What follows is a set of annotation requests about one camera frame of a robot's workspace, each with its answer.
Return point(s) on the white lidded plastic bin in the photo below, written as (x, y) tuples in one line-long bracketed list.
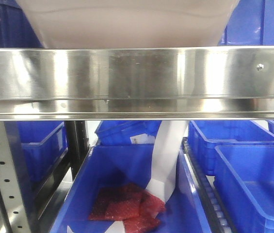
[(110, 24)]

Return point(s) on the blue bin rear centre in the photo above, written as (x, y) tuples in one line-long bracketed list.
[(127, 132)]

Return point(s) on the blue bin rear right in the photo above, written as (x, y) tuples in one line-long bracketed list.
[(205, 135)]

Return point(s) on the blue bin with red packets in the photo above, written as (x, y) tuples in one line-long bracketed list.
[(119, 165)]

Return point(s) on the blue bin left lower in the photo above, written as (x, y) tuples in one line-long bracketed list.
[(43, 142)]

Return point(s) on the blue bin right lower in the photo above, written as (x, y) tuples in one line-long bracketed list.
[(244, 179)]

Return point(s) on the white paper strip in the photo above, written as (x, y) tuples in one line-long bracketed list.
[(164, 158)]

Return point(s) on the red bubble wrap packet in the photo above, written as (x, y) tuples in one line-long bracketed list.
[(135, 207)]

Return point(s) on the stainless steel shelf rail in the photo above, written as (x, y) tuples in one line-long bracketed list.
[(224, 82)]

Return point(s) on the perforated metal shelf post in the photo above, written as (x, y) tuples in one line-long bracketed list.
[(15, 187)]

